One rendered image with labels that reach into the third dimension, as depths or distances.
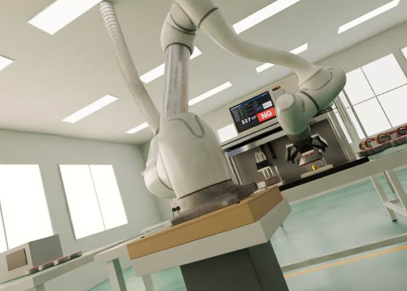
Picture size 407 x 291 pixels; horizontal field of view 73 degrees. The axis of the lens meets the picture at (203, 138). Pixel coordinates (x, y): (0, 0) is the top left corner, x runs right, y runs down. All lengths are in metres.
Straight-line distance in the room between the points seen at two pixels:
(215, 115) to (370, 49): 4.43
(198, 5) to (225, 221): 0.77
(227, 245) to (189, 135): 0.28
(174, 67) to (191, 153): 0.47
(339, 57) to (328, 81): 7.37
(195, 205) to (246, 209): 0.17
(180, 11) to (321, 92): 0.59
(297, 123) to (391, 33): 7.85
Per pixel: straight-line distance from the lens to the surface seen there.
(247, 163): 1.78
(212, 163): 0.69
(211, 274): 0.69
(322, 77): 1.08
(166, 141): 0.71
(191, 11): 1.09
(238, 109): 1.70
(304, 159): 1.29
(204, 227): 0.59
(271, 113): 1.66
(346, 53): 8.49
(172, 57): 1.10
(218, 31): 1.06
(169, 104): 0.99
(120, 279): 1.72
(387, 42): 8.71
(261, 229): 0.55
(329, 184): 1.24
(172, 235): 0.63
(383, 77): 8.39
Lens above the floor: 0.81
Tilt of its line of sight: 12 degrees up
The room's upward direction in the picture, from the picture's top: 20 degrees counter-clockwise
